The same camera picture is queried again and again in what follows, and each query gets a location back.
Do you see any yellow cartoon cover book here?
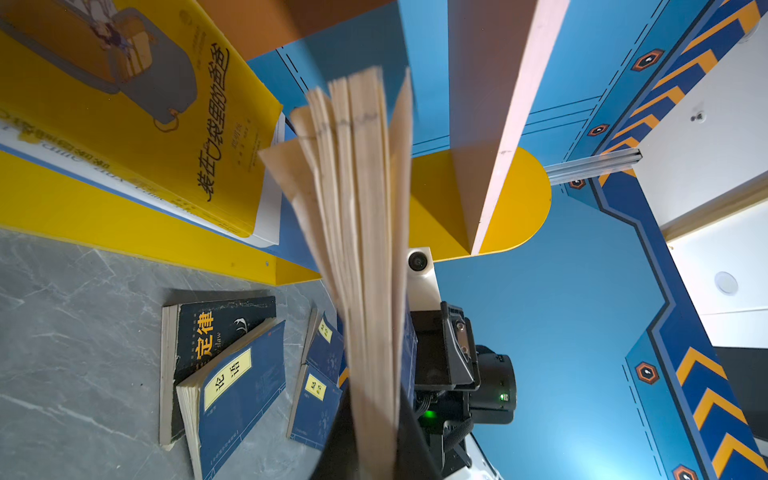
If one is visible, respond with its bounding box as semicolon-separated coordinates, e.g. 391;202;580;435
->
1;1;282;238

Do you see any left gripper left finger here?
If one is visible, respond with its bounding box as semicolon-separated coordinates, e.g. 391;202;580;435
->
309;390;360;480

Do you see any yellow pink blue bookshelf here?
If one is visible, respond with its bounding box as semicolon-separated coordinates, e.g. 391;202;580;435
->
0;0;571;287

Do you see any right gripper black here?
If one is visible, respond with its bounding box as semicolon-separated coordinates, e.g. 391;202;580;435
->
410;302;517;474

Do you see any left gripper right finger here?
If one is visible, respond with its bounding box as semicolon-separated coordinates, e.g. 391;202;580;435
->
393;401;442;480

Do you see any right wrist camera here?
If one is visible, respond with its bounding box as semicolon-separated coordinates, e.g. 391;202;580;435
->
407;247;442;312

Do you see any right aluminium corner post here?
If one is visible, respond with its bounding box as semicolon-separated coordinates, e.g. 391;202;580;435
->
545;148;643;185

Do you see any black book orange title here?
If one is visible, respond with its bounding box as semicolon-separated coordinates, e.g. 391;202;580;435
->
159;295;277;451

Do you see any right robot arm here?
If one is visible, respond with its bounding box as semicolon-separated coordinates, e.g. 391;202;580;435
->
410;302;517;479

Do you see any navy book yellow label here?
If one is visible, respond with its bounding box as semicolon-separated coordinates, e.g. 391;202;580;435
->
259;66;413;479

